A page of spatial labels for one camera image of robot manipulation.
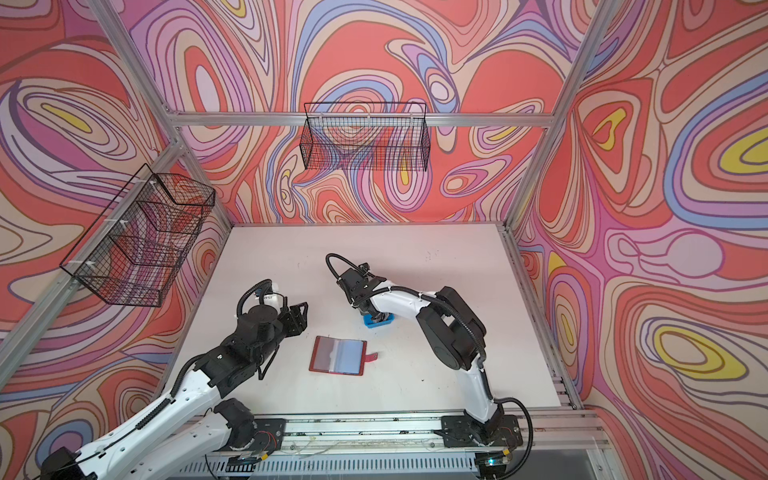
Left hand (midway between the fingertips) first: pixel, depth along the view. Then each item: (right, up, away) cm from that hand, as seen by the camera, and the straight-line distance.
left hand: (306, 305), depth 79 cm
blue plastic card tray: (+16, -8, +12) cm, 22 cm away
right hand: (+20, -3, +17) cm, 27 cm away
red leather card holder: (+8, -16, +8) cm, 20 cm away
